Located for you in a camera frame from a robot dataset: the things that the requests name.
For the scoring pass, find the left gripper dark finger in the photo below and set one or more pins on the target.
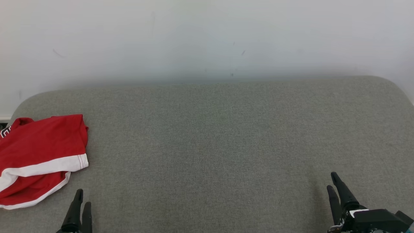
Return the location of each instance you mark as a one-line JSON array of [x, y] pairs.
[[73, 216], [86, 220]]

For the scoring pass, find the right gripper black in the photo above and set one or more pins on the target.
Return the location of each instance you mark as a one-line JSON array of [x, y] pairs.
[[347, 223]]

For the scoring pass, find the red shorts white hem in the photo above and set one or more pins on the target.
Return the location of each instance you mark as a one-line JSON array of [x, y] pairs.
[[45, 142]]

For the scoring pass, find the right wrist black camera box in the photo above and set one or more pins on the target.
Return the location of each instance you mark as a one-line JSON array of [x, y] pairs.
[[378, 221]]

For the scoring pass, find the white wall baseboard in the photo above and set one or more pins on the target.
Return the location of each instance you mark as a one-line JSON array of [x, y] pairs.
[[5, 117]]

